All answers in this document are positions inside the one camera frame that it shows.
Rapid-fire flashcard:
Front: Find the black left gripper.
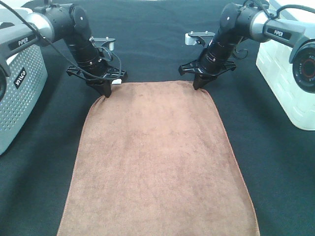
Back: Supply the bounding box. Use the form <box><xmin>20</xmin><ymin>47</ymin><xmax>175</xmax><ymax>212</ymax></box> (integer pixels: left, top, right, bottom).
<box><xmin>66</xmin><ymin>44</ymin><xmax>127</xmax><ymax>97</ymax></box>

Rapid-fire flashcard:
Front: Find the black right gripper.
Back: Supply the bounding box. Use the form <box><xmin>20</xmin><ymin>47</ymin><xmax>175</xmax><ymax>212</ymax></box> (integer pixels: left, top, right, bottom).
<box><xmin>179</xmin><ymin>36</ymin><xmax>237</xmax><ymax>89</ymax></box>

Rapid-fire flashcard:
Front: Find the brown towel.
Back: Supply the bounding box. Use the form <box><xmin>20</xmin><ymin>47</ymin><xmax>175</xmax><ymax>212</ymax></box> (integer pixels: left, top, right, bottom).
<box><xmin>58</xmin><ymin>81</ymin><xmax>260</xmax><ymax>236</ymax></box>

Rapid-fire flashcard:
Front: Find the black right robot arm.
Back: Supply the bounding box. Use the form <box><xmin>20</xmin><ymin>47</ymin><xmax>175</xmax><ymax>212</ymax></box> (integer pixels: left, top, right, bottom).
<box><xmin>178</xmin><ymin>0</ymin><xmax>315</xmax><ymax>93</ymax></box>

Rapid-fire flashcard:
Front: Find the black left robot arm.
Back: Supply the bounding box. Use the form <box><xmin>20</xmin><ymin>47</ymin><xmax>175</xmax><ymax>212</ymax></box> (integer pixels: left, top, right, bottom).
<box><xmin>0</xmin><ymin>0</ymin><xmax>127</xmax><ymax>97</ymax></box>

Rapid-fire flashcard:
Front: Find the white towel label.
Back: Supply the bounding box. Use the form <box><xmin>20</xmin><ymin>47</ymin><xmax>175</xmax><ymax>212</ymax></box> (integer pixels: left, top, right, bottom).
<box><xmin>111</xmin><ymin>79</ymin><xmax>122</xmax><ymax>85</ymax></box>

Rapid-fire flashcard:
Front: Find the black table cloth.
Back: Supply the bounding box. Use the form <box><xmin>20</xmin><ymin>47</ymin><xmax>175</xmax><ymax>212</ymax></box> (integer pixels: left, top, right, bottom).
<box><xmin>0</xmin><ymin>0</ymin><xmax>315</xmax><ymax>236</ymax></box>

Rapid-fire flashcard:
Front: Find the white plastic basket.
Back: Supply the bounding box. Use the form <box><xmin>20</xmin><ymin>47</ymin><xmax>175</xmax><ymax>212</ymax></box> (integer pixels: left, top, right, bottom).
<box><xmin>255</xmin><ymin>0</ymin><xmax>315</xmax><ymax>131</ymax></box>

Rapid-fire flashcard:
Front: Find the grey perforated laundry basket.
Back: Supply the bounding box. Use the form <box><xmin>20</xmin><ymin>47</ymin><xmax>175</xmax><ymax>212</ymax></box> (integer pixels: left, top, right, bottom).
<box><xmin>0</xmin><ymin>7</ymin><xmax>48</xmax><ymax>156</ymax></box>

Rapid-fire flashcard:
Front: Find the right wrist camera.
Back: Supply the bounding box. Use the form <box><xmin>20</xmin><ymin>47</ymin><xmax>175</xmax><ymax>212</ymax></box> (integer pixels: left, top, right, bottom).
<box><xmin>185</xmin><ymin>31</ymin><xmax>215</xmax><ymax>47</ymax></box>

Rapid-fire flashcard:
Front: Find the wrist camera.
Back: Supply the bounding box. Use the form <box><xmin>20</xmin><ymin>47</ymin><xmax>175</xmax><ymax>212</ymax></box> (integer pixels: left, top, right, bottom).
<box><xmin>89</xmin><ymin>36</ymin><xmax>116</xmax><ymax>51</ymax></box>
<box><xmin>185</xmin><ymin>31</ymin><xmax>215</xmax><ymax>47</ymax></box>

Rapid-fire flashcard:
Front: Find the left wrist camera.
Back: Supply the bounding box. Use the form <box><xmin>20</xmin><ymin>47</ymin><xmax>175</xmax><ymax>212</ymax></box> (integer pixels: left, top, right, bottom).
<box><xmin>89</xmin><ymin>36</ymin><xmax>116</xmax><ymax>51</ymax></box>

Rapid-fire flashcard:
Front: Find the black cable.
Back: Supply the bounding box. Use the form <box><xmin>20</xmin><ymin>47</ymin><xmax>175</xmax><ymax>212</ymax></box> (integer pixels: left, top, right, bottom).
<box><xmin>0</xmin><ymin>0</ymin><xmax>123</xmax><ymax>79</ymax></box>

